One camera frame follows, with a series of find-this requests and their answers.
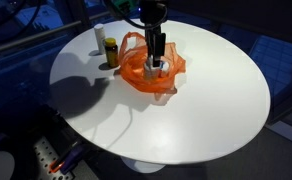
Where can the white table pedestal base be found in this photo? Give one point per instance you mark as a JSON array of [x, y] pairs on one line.
[[142, 167]]

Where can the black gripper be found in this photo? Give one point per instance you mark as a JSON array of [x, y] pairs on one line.
[[152, 14]]

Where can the amber bottle with yellow cap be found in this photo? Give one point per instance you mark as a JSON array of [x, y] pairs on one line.
[[111, 50]]

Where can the yellow-labelled bottle with white cap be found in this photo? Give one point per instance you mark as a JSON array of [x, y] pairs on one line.
[[100, 37]]

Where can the metal window railing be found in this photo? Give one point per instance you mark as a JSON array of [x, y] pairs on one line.
[[50, 32]]

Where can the orange plastic bag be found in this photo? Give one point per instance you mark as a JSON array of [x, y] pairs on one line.
[[132, 57]]

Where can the purple and black clamp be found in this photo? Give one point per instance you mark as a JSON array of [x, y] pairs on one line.
[[68, 160]]

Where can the perforated metal breadboard plate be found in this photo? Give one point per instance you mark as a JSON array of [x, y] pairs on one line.
[[46, 154]]

